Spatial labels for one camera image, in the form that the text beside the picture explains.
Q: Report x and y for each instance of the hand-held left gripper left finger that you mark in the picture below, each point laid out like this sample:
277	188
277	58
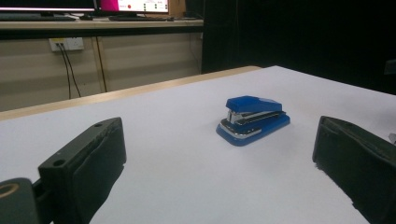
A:
93	161

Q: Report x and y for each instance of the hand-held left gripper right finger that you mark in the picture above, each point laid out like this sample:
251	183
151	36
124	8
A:
358	161

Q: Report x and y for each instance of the blue stapler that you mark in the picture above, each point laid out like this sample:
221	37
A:
252	124

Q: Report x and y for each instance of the white table cover sheet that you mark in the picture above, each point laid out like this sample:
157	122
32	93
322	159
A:
186	155

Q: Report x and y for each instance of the long beige desk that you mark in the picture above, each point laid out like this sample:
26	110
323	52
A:
140	53

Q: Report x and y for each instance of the black curtain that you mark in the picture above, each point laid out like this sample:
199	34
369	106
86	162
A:
295	37

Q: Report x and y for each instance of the black keyboard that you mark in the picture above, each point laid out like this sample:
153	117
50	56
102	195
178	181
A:
140	18

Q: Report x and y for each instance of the computer monitor with pink screen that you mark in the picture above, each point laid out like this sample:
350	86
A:
137	4

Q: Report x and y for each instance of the dark computer monitor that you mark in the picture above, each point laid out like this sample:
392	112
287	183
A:
46	3

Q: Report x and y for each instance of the white wall socket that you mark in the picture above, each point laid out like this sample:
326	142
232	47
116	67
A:
73	43

